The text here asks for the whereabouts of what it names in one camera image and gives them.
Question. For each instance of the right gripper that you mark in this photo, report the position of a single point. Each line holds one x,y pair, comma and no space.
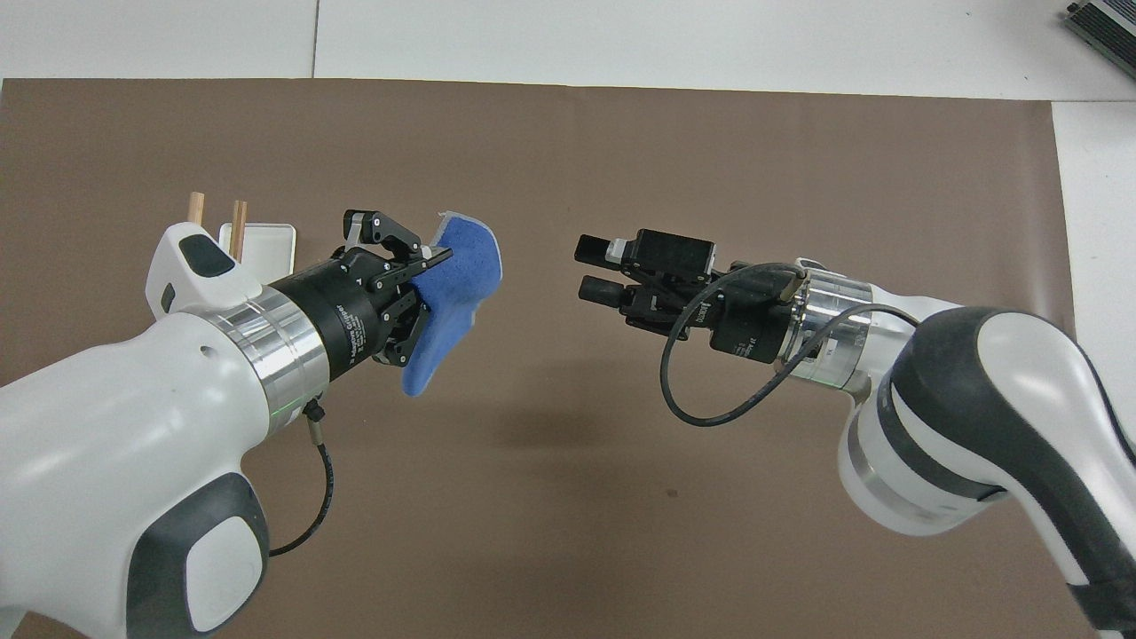
750,315

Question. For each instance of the blue towel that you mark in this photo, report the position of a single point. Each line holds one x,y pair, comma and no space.
461,266

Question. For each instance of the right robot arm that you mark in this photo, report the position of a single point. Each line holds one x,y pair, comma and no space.
994,399

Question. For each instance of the wooden stick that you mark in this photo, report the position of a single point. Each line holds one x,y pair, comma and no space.
238,229
195,209

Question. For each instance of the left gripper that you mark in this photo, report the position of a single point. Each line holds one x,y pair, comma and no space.
342,306

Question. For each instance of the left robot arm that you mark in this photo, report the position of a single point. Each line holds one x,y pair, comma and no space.
106,426

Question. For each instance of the grey metal device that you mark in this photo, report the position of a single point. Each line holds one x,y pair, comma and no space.
1108,25

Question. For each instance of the white tray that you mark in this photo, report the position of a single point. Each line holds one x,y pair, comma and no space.
266,247

